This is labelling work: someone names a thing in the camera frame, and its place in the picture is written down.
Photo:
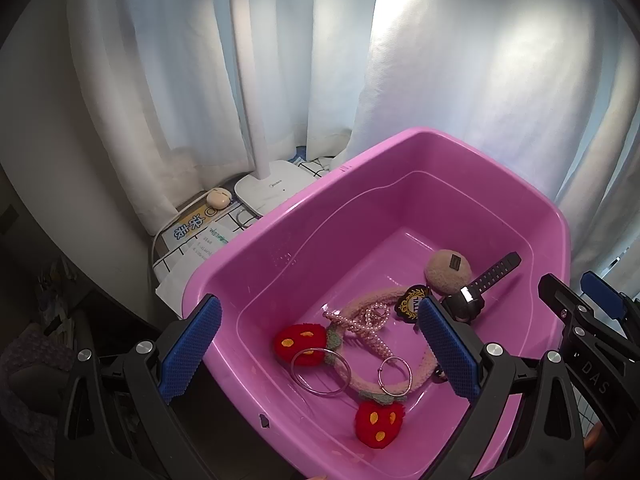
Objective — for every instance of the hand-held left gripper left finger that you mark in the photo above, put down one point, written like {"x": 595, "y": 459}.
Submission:
{"x": 192, "y": 345}

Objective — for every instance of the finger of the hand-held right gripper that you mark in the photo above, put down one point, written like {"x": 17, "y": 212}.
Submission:
{"x": 605, "y": 297}
{"x": 562, "y": 302}

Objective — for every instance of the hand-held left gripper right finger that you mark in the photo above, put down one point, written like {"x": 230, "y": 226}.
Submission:
{"x": 447, "y": 350}

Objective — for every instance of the silver bangle with clasp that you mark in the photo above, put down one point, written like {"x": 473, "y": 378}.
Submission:
{"x": 382, "y": 371}

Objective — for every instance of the black wrist watch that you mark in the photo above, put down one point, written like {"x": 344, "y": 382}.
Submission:
{"x": 495, "y": 272}

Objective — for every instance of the silver double bangle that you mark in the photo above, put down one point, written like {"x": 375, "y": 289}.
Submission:
{"x": 292, "y": 371}

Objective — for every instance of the pink plastic basin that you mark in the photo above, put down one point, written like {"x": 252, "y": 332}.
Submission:
{"x": 350, "y": 240}

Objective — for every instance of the black gold badge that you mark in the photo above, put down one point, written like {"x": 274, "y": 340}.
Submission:
{"x": 410, "y": 304}

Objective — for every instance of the beige fuzzy round pouch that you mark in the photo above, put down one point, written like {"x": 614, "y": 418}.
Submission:
{"x": 442, "y": 275}

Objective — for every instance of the white paper sheet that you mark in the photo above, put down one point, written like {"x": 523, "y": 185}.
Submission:
{"x": 200, "y": 265}

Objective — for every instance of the pink plush strawberry headband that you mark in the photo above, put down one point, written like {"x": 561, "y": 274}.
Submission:
{"x": 300, "y": 342}

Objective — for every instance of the booklet with blue print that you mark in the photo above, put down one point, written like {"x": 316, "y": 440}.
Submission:
{"x": 192, "y": 222}

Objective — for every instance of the pile of colourful booklets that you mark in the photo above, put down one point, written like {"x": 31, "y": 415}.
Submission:
{"x": 52, "y": 290}

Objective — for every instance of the beige earbud case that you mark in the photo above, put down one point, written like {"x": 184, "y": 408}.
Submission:
{"x": 218, "y": 196}

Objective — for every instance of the grey fuzzy cloth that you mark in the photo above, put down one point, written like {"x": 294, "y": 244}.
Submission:
{"x": 30, "y": 375}

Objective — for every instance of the white desk lamp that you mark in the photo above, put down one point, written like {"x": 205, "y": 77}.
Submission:
{"x": 250, "y": 110}

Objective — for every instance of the white curtain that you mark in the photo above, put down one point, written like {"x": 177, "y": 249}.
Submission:
{"x": 450, "y": 60}

